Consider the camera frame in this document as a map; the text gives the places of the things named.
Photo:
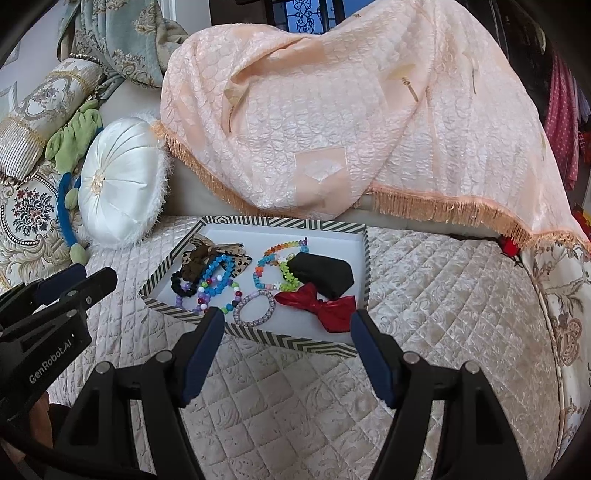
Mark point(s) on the ornate window grille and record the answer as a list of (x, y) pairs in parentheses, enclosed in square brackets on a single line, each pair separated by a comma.
[(309, 16)]

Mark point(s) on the green plush toy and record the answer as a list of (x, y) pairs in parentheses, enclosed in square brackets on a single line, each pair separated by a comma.
[(74, 138)]

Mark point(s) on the pink polka-dot cloth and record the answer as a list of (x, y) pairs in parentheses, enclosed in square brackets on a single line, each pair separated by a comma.
[(561, 120)]

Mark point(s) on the black scrunchie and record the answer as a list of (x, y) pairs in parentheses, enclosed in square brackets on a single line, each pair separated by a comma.
[(175, 279)]

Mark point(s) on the teal damask fabric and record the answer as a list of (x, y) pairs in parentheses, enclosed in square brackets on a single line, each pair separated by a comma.
[(124, 41)]

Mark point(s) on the person's left hand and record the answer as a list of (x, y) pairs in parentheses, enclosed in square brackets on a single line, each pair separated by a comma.
[(40, 410)]

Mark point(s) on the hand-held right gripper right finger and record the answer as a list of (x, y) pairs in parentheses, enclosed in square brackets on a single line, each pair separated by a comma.
[(374, 360)]

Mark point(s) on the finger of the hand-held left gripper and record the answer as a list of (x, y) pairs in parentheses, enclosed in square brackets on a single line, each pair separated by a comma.
[(99, 284), (60, 280)]

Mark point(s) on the white round cushion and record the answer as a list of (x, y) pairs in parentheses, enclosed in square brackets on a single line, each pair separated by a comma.
[(120, 180)]

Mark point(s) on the quilted beige bedspread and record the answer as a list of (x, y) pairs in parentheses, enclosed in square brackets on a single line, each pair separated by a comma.
[(438, 323)]

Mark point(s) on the person's black clothing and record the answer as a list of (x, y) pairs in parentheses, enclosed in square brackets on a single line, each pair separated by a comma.
[(62, 422)]

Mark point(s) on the floral embroidered cushion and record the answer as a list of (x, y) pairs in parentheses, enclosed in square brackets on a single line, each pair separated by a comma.
[(27, 240)]

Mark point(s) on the black pouch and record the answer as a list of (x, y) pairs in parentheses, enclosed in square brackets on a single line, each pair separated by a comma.
[(323, 272)]

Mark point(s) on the small red object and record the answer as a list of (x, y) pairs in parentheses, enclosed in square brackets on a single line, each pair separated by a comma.
[(510, 247)]

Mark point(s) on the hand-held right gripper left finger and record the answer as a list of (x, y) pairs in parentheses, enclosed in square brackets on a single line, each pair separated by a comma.
[(203, 355)]

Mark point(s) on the leopard print bow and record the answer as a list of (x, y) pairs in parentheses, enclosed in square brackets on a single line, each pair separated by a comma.
[(240, 261)]

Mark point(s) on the chevron striped tray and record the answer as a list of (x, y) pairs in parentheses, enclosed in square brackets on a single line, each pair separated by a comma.
[(295, 325)]

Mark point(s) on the red bow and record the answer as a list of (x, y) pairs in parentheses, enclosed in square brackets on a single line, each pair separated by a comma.
[(304, 297)]

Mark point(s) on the striped bolster cushion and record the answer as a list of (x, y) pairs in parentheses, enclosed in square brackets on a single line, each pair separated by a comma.
[(46, 97)]

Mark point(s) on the peach fringed blanket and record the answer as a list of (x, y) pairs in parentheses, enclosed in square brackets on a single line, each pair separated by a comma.
[(323, 115)]

